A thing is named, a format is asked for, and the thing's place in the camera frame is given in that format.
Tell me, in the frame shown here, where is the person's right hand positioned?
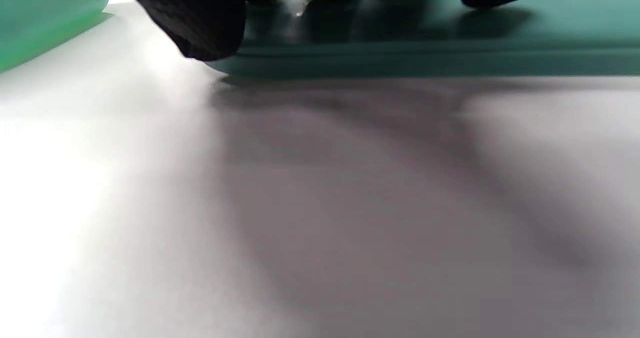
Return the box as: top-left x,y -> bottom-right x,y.
116,0 -> 543,61

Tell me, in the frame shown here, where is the teal plastic storage box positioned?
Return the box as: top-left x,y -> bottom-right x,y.
0,0 -> 110,74

